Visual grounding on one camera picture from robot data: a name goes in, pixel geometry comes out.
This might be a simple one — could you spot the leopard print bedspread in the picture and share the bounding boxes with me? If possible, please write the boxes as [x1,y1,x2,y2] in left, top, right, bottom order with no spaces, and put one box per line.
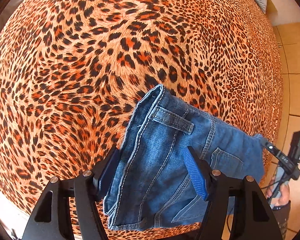
[0,0,282,239]

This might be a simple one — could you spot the beige wooden wardrobe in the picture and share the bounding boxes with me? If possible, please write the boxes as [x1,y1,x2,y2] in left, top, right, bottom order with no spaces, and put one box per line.
[274,22,300,239]

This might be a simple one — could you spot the blue denim jeans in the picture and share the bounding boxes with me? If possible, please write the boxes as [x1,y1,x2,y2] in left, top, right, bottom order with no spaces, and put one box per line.
[103,85,264,231]

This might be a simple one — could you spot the person's right hand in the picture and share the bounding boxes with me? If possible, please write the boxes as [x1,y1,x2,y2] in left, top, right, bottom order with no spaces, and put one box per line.
[265,166,290,210]

